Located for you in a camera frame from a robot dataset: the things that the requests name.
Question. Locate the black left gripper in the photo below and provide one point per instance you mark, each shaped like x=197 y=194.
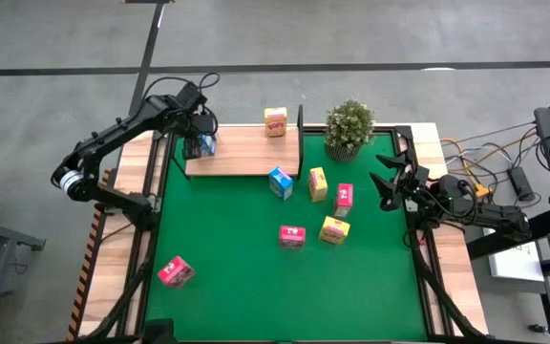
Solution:
x=196 y=112

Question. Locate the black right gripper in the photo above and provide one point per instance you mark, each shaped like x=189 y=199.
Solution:
x=413 y=186

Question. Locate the blue Rice Krispies cereal box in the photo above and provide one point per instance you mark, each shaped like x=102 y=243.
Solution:
x=281 y=181
x=208 y=144

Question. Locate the red Froot Loops cereal box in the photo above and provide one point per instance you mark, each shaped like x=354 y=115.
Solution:
x=292 y=235
x=175 y=271
x=344 y=198

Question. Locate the yellow Corn Pops cereal box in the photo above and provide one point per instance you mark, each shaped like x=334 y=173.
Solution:
x=275 y=123
x=318 y=184
x=334 y=230

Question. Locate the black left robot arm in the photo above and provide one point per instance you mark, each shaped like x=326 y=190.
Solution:
x=112 y=136

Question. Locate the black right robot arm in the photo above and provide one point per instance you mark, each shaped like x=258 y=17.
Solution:
x=494 y=217

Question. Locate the artificial plant in striped pot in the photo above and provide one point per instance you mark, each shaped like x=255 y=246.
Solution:
x=349 y=124

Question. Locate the black power adapter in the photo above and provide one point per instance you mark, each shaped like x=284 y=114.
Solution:
x=521 y=184

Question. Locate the white board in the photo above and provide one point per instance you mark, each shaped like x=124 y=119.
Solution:
x=514 y=263

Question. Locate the yellow black hazard tape strip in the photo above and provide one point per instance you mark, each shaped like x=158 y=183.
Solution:
x=86 y=267

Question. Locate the black diagonal beam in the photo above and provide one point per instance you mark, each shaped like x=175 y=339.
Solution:
x=547 y=222

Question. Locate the green table mat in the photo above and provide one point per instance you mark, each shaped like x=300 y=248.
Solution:
x=280 y=296

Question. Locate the person's head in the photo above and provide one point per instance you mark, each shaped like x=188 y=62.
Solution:
x=160 y=332

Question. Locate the small black floor object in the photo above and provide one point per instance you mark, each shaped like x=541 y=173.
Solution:
x=537 y=328

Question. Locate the black metal table frame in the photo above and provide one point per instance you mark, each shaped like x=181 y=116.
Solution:
x=404 y=130

